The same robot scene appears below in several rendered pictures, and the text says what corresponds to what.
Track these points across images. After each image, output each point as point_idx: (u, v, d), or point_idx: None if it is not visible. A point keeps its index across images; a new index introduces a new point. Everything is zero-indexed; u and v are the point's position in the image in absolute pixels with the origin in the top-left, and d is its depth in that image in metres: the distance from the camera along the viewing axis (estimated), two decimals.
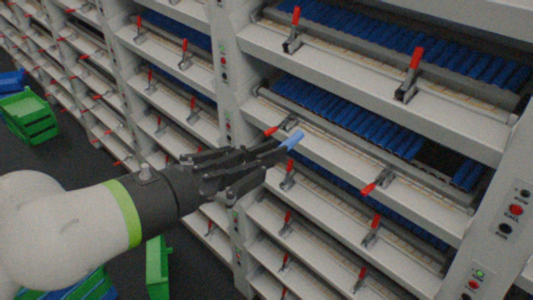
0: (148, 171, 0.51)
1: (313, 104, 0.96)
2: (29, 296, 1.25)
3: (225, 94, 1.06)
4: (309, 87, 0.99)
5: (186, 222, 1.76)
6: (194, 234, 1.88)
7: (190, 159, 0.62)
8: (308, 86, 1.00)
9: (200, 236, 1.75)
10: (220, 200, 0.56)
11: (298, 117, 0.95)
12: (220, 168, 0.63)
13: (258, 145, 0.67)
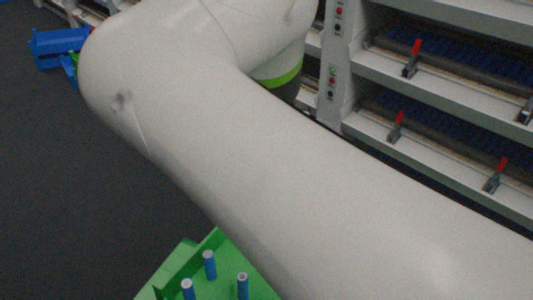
0: None
1: None
2: None
3: None
4: None
5: None
6: None
7: None
8: None
9: None
10: None
11: None
12: None
13: None
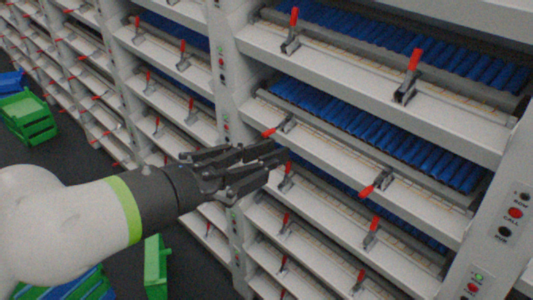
0: None
1: (312, 105, 0.95)
2: (27, 298, 1.24)
3: (223, 95, 1.05)
4: (308, 88, 0.99)
5: (185, 223, 1.76)
6: (193, 235, 1.88)
7: (225, 198, 0.58)
8: (307, 86, 0.99)
9: (198, 237, 1.74)
10: None
11: (297, 117, 0.95)
12: (231, 175, 0.61)
13: None
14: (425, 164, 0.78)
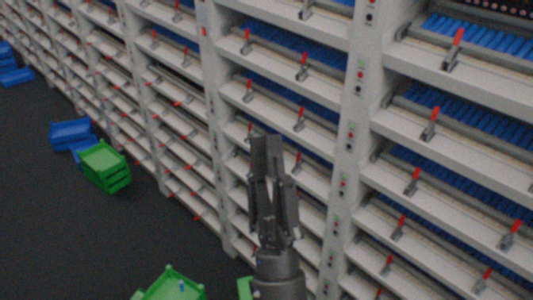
0: None
1: (416, 216, 1.27)
2: None
3: (338, 203, 1.37)
4: None
5: None
6: None
7: (295, 230, 0.65)
8: None
9: None
10: (258, 233, 0.72)
11: (406, 225, 1.27)
12: (277, 208, 0.67)
13: (283, 160, 0.67)
14: (512, 275, 1.10)
